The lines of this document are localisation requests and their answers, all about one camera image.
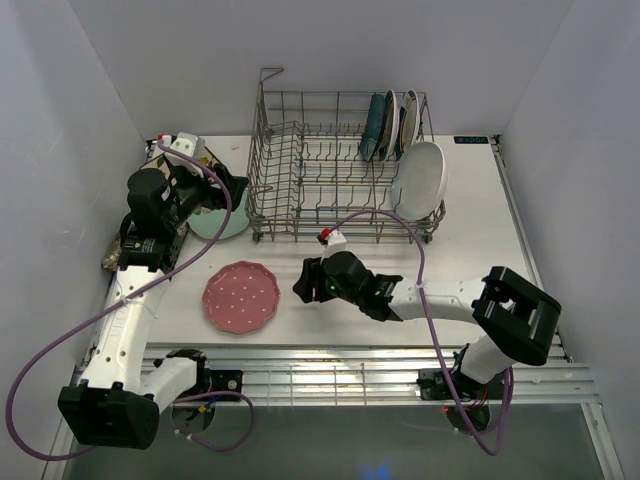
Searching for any pink polka dot plate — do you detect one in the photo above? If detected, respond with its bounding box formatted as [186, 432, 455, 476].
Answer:
[201, 261, 281, 335]

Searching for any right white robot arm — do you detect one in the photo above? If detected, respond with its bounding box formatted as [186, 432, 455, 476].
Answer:
[292, 251, 562, 397]

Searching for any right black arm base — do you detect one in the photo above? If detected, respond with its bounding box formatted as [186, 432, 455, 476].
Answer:
[416, 369, 511, 402]

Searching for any cream square floral plate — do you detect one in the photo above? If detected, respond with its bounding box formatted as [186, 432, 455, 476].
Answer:
[140, 147, 219, 177]

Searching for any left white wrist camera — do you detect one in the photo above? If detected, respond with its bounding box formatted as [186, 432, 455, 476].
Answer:
[156, 132, 207, 164]

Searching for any mint green flower plate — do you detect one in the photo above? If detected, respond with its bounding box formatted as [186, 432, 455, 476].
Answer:
[188, 192, 250, 240]

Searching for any grey wire dish rack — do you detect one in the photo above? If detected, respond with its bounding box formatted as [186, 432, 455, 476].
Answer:
[244, 66, 446, 245]

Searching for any purple cable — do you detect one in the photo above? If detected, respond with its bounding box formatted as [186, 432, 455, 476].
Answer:
[319, 209, 516, 456]
[4, 134, 256, 461]

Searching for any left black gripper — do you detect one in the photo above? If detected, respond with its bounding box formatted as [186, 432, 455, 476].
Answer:
[163, 163, 248, 230]

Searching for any white oval plate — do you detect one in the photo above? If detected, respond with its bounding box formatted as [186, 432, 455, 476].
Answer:
[391, 141, 448, 221]

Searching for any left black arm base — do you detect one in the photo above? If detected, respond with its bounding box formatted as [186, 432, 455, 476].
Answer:
[166, 348, 244, 398]

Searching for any dark square floral plate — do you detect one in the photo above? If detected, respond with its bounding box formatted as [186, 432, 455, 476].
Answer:
[101, 233, 122, 273]

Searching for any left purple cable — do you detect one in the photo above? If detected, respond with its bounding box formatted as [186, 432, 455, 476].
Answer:
[4, 134, 256, 461]

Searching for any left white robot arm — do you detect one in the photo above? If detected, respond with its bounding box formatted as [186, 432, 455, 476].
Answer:
[58, 164, 248, 449]

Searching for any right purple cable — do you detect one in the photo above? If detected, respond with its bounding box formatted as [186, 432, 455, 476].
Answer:
[319, 209, 516, 456]

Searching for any dark teal square plate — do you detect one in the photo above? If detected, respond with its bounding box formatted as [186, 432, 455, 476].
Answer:
[359, 94, 386, 162]

